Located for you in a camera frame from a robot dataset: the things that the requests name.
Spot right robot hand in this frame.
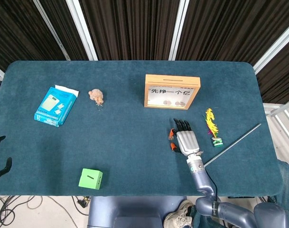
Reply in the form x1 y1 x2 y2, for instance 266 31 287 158
169 118 204 157

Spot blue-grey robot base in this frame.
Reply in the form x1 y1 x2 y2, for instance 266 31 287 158
87 196 187 228

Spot colourful feather shuttlecock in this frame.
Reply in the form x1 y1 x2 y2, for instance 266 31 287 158
202 108 224 148

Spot metal tube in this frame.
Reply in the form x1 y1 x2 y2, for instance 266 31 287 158
203 123 262 168

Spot teal tablecloth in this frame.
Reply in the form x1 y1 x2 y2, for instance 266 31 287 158
0 60 284 197

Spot blue cardboard box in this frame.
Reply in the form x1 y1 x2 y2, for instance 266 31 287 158
34 85 79 128

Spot white sneaker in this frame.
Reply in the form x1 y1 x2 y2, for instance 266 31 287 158
163 199 195 228

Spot green foam number cube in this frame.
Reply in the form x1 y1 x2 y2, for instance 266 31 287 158
78 168 103 190

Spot black power plug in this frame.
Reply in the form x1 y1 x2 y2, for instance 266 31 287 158
77 196 91 209

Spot dark pleated curtain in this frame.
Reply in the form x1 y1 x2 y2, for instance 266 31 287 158
0 0 289 105

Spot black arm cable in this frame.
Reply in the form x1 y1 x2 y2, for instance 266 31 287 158
205 169 218 199

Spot wooden coin box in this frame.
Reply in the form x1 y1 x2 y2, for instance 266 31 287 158
144 74 201 110

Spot black floor cables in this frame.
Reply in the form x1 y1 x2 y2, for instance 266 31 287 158
0 195 78 228

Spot white aluminium frame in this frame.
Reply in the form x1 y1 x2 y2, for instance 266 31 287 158
262 98 289 143

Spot beige plush keychain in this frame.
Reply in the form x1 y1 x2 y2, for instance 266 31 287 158
88 88 104 111

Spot white frame post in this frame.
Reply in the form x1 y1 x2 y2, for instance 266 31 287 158
253 21 289 74
65 0 99 61
168 0 190 61

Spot thin grey frame post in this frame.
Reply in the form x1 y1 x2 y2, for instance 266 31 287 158
32 0 71 61

